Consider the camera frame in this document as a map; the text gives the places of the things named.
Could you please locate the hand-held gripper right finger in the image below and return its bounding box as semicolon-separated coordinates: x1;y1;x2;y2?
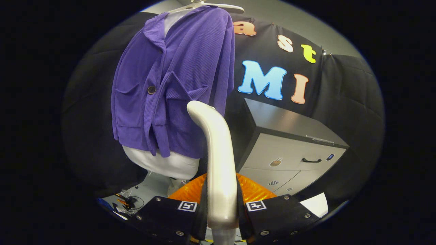
236;173;321;245

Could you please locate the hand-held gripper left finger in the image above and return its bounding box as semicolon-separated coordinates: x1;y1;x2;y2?
134;173;209;245

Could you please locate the white garment steamer head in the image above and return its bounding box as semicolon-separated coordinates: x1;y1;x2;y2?
187;100;239;230

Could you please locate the purple jacket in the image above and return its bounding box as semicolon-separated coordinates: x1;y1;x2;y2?
111;5;236;159

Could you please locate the white clothes hanger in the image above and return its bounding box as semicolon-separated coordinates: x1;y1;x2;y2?
169;0;245;14

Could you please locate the white mannequin torso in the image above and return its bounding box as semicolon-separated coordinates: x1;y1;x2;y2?
122;10;200;180

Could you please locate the grey cabinet with black top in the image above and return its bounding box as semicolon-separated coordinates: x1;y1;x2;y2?
235;98;350;197

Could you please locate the tangle of black cables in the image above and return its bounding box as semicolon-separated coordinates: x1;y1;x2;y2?
116;192;145;215

